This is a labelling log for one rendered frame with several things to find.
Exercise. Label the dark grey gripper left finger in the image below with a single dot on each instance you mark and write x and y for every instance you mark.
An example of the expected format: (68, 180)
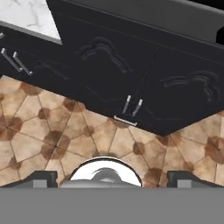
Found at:
(43, 178)

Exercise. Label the round white and black thing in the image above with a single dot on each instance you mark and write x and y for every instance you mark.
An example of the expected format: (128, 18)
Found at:
(87, 170)

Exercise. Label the black carved cupboard door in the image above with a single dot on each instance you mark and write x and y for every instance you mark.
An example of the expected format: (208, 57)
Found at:
(105, 75)
(180, 96)

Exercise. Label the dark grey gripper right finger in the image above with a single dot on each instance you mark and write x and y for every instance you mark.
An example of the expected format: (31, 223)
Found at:
(180, 178)

